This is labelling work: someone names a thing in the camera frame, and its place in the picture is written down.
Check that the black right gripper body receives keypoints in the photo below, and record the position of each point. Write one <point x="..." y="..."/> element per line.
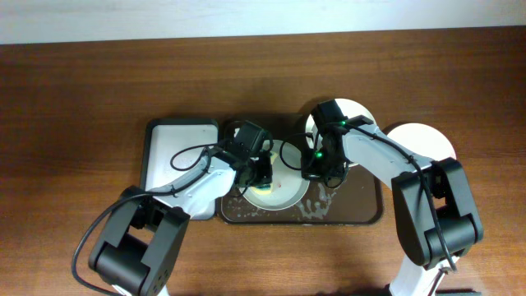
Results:
<point x="317" y="172"/>

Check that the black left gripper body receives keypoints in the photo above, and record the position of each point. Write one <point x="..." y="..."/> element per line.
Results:
<point x="263" y="173"/>

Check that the green yellow sponge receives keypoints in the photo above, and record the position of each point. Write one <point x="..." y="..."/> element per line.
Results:
<point x="267" y="188"/>

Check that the pale green plate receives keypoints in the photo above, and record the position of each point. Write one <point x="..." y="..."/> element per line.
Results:
<point x="288" y="185"/>

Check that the cream white plate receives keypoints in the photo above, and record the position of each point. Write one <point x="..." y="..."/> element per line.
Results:
<point x="351" y="109"/>

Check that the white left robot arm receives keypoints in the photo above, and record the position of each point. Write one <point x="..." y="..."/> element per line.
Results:
<point x="140" y="242"/>

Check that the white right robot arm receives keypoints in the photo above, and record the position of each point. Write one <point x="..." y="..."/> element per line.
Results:
<point x="436" y="217"/>

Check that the large brown tray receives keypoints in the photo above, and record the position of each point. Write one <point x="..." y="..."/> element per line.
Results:
<point x="356" y="201"/>

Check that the small white black-rimmed tray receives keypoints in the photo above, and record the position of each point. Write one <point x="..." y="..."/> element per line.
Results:
<point x="171" y="145"/>

